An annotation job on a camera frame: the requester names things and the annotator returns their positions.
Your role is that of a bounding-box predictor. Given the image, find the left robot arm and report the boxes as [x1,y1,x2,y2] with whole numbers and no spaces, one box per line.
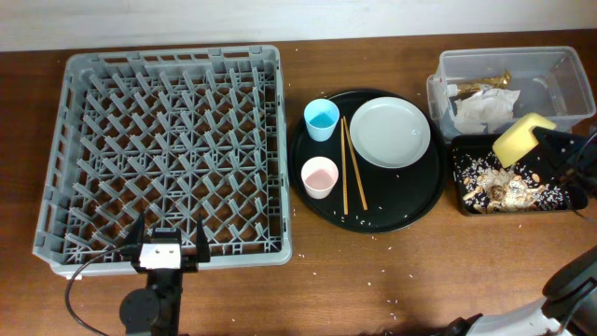
[119,215,211,335]

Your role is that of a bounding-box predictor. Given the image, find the clear plastic bin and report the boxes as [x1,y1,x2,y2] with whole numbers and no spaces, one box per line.
[426,46,596,142]

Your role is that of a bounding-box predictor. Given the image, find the white tissue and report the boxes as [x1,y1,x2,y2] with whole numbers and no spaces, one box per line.
[454,89,521,133]

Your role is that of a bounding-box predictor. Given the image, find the light blue plastic cup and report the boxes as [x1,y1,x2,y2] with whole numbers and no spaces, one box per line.
[303,99,340,142]

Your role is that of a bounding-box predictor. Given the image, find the grey dishwasher rack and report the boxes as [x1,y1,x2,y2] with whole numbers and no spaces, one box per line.
[33,45,292,277]

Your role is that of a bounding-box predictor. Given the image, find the pink plastic cup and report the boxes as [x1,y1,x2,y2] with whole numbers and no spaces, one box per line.
[300,156,340,200]

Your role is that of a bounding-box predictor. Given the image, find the food scraps with rice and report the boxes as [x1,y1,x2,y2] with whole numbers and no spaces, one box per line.
[452,148,570,215]

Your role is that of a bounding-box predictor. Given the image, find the wooden chopstick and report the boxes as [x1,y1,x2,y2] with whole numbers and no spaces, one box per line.
[340,117,349,216]
[342,116,368,211]

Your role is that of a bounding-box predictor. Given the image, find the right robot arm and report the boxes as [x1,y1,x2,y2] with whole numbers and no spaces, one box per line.
[437,126,596,336]

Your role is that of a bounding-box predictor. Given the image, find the gold foil wrapper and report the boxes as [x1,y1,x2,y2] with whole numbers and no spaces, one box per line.
[448,70,512,96]

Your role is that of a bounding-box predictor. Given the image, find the grey plate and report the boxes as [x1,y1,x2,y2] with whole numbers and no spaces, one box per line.
[349,97,431,169]

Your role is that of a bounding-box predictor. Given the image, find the round black tray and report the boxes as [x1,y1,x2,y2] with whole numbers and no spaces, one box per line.
[288,89,448,233]

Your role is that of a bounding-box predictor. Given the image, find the black rectangular bin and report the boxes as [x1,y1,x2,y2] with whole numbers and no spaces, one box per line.
[451,134,589,216]

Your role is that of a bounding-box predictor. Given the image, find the yellow bowl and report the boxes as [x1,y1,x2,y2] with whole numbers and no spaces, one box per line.
[493,113,557,168]

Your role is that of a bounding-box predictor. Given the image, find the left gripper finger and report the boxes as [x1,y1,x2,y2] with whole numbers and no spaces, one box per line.
[196,214,211,262]
[121,213,145,257]

